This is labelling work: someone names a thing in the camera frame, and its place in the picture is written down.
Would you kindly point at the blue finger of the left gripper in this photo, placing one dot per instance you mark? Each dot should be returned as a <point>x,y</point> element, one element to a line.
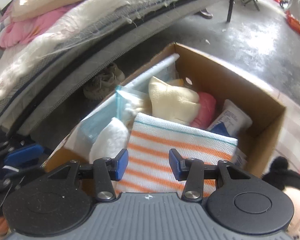
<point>24,155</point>

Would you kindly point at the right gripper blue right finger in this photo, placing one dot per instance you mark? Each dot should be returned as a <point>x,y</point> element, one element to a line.
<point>190,170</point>

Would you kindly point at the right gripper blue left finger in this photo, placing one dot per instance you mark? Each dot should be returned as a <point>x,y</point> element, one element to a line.
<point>105,171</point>

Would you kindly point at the orange striped white towel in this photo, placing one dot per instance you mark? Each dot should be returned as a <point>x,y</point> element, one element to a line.
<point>159,150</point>

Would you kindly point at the black-haired plush doll red dress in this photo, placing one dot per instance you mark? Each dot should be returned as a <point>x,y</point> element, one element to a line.
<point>288,181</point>

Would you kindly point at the white fluffy cloth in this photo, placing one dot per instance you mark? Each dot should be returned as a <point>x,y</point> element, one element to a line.
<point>111,140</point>

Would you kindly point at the blue plastic packet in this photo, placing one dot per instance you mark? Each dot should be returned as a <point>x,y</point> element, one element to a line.
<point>124,105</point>

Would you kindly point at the white tissue pack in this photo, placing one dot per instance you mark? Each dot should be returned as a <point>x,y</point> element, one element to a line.
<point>231,121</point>

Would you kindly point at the beige plush toy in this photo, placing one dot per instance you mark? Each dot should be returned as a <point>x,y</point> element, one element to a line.
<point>173,103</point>

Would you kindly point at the pink knitted item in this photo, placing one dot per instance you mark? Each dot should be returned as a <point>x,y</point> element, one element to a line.
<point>206,112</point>

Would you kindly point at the worn beige sneaker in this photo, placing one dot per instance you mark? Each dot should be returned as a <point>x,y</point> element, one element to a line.
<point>103,83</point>

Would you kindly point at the plaid floral tablecloth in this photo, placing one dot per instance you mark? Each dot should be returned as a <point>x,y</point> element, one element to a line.
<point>288,143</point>

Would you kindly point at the pink blanket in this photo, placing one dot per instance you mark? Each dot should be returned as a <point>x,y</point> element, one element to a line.
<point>23,32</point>

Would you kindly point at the bed with mattress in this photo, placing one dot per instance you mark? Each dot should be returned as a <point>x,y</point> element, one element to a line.
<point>37,77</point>

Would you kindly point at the red orange bag on floor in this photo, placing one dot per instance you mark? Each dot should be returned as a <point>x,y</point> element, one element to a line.
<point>292,22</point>

